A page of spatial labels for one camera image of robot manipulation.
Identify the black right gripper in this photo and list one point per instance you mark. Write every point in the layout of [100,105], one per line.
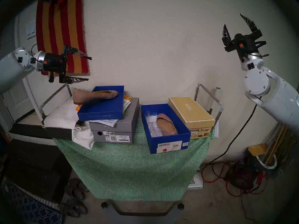
[246,46]

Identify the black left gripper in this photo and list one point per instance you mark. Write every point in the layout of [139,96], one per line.
[55,62]

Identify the beige scalloped shoe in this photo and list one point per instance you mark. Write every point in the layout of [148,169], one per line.
[167,126]
[93,97]

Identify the blue shoe box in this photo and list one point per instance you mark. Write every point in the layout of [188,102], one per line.
[169,138]

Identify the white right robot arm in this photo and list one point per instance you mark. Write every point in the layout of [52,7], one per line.
[280,102]

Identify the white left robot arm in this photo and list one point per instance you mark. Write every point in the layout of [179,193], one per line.
[11,69]

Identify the blue shoe box lid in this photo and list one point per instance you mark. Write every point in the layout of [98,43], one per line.
[100,115]

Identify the grey Vionic shoe box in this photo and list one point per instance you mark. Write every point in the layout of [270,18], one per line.
[127,123]

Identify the gold shoe box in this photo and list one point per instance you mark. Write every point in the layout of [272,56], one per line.
[191,113]

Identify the dark brown clog shoe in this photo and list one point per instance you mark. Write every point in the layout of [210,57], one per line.
[78,183]
[74,193]

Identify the white labelled cardboard box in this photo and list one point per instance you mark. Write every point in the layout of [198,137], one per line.
[195,181]

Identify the red yellow striped flag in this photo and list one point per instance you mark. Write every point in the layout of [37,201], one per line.
[70,15]

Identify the white cloth dust bag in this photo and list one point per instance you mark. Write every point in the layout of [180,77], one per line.
[60,116]

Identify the white plastic pipe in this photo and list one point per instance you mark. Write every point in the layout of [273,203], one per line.
[217,92]

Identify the white room door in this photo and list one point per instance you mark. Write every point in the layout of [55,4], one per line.
[16,104]

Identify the clear plastic wrapping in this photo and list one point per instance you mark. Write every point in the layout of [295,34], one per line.
[153,129]

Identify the yellow foam pad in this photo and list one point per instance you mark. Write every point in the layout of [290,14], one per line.
[257,149]

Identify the green checkered tablecloth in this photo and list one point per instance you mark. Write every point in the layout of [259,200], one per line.
[130,169]

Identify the blue bucket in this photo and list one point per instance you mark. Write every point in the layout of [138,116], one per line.
[252,166]

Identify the dark brown sandal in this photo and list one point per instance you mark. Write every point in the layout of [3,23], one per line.
[67,210]
[78,206]

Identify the black star knob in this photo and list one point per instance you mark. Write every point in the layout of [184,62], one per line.
[104,205]
[181,206]

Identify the blue patterned rug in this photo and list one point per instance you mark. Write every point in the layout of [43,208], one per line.
[30,209]

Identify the grey cart base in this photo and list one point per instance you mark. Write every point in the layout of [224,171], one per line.
[142,220]

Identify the white light switch plate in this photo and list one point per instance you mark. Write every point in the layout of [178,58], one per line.
[30,29]

